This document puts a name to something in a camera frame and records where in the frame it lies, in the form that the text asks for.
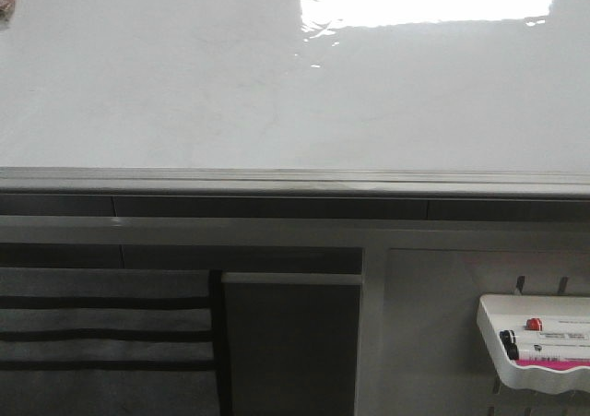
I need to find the taped black whiteboard marker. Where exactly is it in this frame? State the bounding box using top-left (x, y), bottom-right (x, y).
top-left (0, 0), bottom-right (17, 30)

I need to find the white glossy whiteboard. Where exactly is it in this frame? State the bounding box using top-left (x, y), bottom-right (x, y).
top-left (1, 0), bottom-right (589, 198)

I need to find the white pegboard panel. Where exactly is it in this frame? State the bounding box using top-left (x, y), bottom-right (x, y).
top-left (380, 250), bottom-right (589, 415)

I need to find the upper black capped marker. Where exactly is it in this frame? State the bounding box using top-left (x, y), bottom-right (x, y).
top-left (499, 329), bottom-right (589, 346)

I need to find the black capped marker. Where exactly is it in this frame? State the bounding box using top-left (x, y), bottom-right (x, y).
top-left (505, 344), bottom-right (589, 363)
top-left (499, 329), bottom-right (589, 346)

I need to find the grey fabric pocket organizer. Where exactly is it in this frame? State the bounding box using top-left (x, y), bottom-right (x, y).
top-left (1, 267), bottom-right (232, 415)

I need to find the red capped marker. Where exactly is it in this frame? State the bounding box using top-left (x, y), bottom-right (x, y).
top-left (525, 316), bottom-right (590, 333)

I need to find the lower black capped marker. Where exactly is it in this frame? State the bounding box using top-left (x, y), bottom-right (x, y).
top-left (505, 344), bottom-right (589, 363)

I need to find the white plastic marker tray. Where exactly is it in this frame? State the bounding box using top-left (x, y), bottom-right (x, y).
top-left (477, 294), bottom-right (589, 395)

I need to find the pink eraser in tray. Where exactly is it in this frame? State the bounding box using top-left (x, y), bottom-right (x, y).
top-left (514, 360), bottom-right (590, 371)

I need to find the white frame dark panel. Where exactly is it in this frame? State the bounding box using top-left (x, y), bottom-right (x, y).
top-left (223, 275), bottom-right (360, 415)

